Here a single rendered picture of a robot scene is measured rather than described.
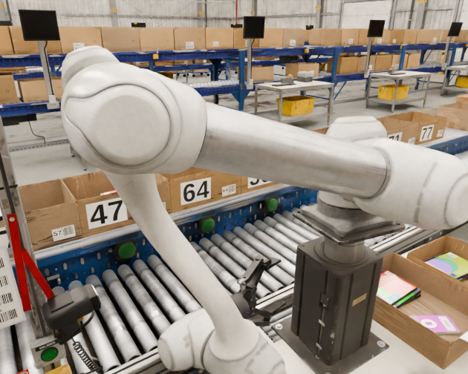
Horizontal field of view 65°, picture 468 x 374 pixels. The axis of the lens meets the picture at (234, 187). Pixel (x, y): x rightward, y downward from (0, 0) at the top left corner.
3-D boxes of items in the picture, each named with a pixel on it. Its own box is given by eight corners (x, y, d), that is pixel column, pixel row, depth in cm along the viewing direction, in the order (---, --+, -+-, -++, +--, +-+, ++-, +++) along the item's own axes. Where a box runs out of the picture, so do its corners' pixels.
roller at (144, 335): (149, 364, 115) (148, 352, 113) (101, 279, 154) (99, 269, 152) (164, 357, 117) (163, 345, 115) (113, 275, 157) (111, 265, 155)
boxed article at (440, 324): (400, 319, 125) (400, 315, 125) (446, 318, 125) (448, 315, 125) (409, 336, 118) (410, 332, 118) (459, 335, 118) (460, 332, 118)
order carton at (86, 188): (82, 239, 149) (75, 201, 143) (66, 212, 172) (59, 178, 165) (171, 214, 170) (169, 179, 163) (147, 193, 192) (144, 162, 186)
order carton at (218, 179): (171, 214, 169) (169, 180, 163) (146, 193, 192) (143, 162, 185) (241, 195, 190) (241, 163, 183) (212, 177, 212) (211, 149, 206)
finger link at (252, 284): (241, 299, 101) (238, 297, 101) (257, 263, 106) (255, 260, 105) (252, 303, 99) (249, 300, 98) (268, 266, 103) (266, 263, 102)
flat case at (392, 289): (417, 289, 135) (418, 286, 134) (386, 310, 125) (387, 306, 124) (384, 271, 145) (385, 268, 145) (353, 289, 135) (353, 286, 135)
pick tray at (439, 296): (443, 371, 107) (452, 344, 103) (341, 297, 136) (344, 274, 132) (492, 331, 121) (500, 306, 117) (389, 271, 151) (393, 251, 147)
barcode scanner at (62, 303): (109, 324, 90) (96, 292, 85) (59, 351, 85) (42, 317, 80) (101, 309, 95) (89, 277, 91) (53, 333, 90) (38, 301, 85)
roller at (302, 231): (346, 268, 162) (348, 257, 160) (270, 221, 202) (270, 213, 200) (353, 264, 165) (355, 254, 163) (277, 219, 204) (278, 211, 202)
